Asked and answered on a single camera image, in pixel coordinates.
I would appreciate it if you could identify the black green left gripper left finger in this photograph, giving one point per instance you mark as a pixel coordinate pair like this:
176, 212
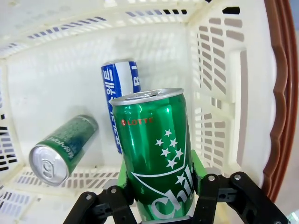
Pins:
109, 205

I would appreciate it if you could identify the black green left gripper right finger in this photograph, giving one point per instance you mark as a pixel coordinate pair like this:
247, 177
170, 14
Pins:
210, 198

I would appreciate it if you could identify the green Chilsung soda can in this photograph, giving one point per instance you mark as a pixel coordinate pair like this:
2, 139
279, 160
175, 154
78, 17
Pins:
151, 151

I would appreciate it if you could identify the blue white drink can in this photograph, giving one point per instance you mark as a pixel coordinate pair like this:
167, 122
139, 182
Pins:
116, 79

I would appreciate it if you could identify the white plastic shopping basket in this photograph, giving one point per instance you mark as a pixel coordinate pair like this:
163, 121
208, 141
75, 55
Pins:
58, 81

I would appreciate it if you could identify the dark green frosted drink can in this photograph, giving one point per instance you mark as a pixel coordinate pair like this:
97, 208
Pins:
67, 140

